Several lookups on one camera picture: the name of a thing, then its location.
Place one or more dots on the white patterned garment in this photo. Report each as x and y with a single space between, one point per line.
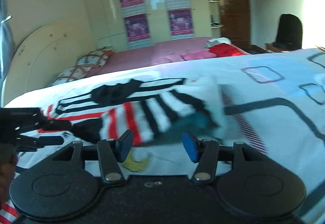
217 41

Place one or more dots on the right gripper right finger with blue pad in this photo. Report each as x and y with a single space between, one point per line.
205 154

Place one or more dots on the blue curtain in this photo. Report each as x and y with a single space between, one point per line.
7 43

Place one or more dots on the patterned white bed sheet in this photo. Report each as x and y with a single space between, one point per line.
271 159

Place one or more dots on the wooden bedside table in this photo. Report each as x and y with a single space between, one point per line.
271 48

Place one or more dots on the red garment on bed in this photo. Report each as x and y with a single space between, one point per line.
226 50

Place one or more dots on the pink bed cover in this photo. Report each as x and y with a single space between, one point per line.
160 53

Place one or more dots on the cream wooden headboard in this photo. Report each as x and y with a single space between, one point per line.
44 54

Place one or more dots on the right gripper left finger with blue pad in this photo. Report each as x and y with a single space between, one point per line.
110 153

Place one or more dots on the cream glossy wardrobe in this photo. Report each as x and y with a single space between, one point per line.
147 3

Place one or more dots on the checkered pillow near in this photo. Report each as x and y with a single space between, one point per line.
70 75

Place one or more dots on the checkered pillow far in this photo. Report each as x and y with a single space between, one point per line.
96 59

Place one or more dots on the purple poster lower right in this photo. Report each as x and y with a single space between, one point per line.
181 25

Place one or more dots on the black chair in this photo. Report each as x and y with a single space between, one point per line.
289 35

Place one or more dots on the purple poster lower left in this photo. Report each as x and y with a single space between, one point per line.
137 31

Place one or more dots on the striped children's sweater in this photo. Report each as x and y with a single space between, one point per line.
63 184

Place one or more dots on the checkered pillow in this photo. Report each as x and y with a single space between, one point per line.
96 59
70 75

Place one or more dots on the person's left hand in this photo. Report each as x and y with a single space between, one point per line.
9 161

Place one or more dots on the brown wooden door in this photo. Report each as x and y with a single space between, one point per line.
235 15

